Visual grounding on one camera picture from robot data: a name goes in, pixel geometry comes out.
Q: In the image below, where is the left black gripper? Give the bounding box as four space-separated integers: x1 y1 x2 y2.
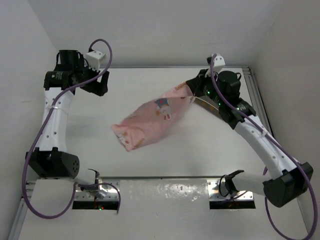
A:
73 60 107 96

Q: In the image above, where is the grey floral pillow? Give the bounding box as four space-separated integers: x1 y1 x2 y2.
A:
194 97 221 118

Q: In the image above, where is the pink cartoon pillowcase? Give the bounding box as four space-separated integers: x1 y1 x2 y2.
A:
111 82 195 152

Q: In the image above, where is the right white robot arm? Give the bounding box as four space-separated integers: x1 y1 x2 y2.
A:
186 69 313 208

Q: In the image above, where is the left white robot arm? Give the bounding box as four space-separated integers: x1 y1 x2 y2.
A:
28 49 106 185

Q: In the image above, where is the white front cover board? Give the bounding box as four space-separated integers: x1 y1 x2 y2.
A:
19 179 307 240

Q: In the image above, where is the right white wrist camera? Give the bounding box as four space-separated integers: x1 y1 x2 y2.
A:
206 53 226 73

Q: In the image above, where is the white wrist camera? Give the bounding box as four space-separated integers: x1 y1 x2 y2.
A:
85 50 106 70
206 53 226 73

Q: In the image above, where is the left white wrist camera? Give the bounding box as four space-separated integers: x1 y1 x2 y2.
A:
85 50 106 70

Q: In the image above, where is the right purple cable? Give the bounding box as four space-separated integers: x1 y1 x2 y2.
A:
209 53 318 240

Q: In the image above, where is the purple cable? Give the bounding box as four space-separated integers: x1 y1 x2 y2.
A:
209 53 318 240
21 39 121 220

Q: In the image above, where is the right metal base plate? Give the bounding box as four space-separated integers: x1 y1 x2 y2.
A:
207 180 255 201

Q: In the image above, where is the metal base plate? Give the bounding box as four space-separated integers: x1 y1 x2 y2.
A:
74 182 121 202
207 180 255 201

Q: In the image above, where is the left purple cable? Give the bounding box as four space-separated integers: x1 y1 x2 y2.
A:
21 39 121 220

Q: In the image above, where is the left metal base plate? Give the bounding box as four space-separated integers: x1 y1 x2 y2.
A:
74 182 121 202

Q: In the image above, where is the left aluminium frame rail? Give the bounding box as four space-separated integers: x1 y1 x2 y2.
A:
7 180 36 240

